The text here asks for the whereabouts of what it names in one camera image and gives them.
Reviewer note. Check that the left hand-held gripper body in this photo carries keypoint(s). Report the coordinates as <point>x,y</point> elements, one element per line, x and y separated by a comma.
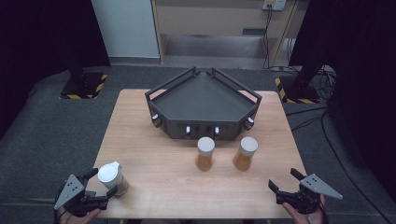
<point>71,189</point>

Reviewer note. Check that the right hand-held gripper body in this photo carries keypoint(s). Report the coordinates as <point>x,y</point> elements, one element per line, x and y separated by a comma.
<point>314,185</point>

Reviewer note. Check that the spice jar with flip lid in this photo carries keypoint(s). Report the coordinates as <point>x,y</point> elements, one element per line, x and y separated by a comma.
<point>109,174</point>

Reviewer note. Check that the spice jar with round lid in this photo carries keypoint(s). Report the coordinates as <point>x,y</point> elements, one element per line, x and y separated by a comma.
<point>246,154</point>
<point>205,154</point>

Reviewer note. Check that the dark grey corner rack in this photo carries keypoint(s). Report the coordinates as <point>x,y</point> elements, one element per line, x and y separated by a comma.
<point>202,99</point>

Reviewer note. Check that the person's left hand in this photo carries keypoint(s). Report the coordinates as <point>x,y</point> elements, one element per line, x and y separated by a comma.
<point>73,219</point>

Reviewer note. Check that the person's right hand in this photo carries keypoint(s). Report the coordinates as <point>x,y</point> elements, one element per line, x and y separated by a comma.
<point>306,219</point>

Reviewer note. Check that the black stand with striped base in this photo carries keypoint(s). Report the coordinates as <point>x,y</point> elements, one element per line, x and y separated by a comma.
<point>299,91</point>
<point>82,87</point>

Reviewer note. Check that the black curtain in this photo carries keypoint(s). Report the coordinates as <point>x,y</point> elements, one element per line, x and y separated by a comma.
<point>361,62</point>
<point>37,46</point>

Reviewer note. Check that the white panel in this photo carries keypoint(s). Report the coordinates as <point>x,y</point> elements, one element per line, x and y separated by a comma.
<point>127,28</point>

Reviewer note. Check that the white power outlet strip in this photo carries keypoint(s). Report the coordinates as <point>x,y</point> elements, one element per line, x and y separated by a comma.
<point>274,4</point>

